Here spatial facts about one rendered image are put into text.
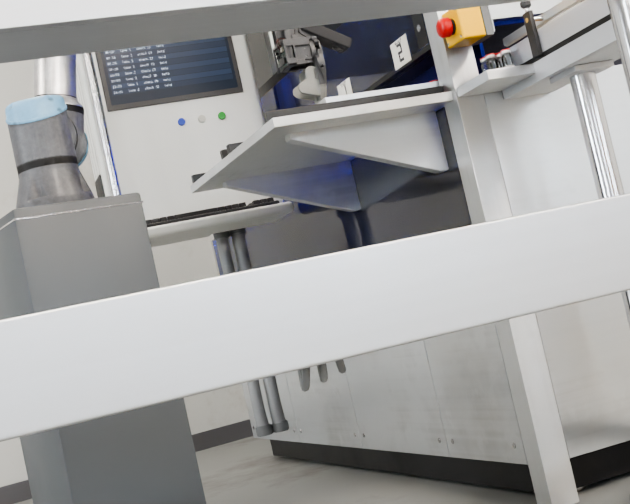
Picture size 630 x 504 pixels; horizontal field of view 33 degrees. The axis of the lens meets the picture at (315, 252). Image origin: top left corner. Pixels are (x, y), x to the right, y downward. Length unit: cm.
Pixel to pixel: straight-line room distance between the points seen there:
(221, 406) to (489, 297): 395
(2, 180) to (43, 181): 286
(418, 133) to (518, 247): 102
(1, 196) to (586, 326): 318
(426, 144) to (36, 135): 81
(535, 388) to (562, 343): 11
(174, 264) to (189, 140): 209
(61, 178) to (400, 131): 71
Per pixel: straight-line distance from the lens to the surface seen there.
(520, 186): 229
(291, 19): 134
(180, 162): 310
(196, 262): 521
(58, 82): 230
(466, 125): 226
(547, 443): 227
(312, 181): 275
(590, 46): 206
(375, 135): 228
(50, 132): 213
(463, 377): 247
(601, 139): 215
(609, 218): 141
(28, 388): 114
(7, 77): 510
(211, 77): 317
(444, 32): 222
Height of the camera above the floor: 48
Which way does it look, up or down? 3 degrees up
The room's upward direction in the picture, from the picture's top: 13 degrees counter-clockwise
